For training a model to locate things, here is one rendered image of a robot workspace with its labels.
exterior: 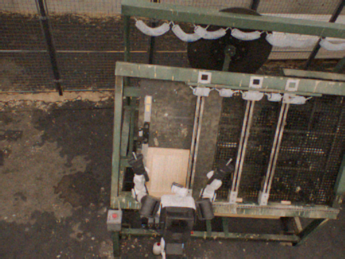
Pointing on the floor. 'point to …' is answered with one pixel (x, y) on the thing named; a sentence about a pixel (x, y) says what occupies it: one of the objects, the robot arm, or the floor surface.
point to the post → (116, 243)
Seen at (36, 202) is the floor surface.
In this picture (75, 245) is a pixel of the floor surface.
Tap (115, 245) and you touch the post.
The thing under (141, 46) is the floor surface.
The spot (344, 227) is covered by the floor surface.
